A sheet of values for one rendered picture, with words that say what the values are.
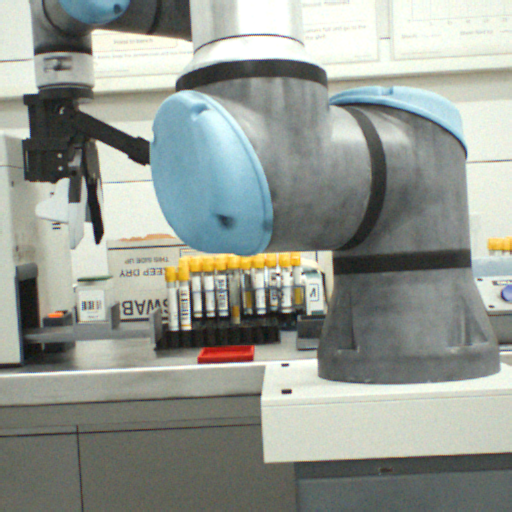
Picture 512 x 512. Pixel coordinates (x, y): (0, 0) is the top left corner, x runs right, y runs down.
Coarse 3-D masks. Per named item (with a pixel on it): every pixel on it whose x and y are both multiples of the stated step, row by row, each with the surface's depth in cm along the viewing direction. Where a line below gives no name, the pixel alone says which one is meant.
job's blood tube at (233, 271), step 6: (234, 270) 109; (234, 276) 109; (234, 282) 109; (234, 288) 109; (234, 294) 110; (234, 300) 110; (234, 306) 110; (234, 312) 110; (234, 318) 110; (240, 318) 110
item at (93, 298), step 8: (112, 280) 103; (80, 288) 100; (88, 288) 100; (96, 288) 100; (104, 288) 100; (112, 288) 103; (80, 296) 100; (88, 296) 100; (96, 296) 100; (104, 296) 100; (112, 296) 103; (80, 304) 100; (88, 304) 100; (96, 304) 100; (104, 304) 100; (80, 312) 100; (88, 312) 100; (96, 312) 100; (104, 312) 100; (80, 320) 100; (88, 320) 100; (96, 320) 100; (104, 320) 100
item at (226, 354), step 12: (204, 348) 101; (216, 348) 101; (228, 348) 101; (240, 348) 101; (252, 348) 99; (204, 360) 95; (216, 360) 95; (228, 360) 94; (240, 360) 94; (252, 360) 94
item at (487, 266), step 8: (488, 256) 111; (496, 256) 110; (504, 256) 109; (472, 264) 108; (480, 264) 108; (488, 264) 108; (496, 264) 108; (504, 264) 107; (480, 272) 108; (488, 272) 108; (496, 272) 108; (504, 272) 107
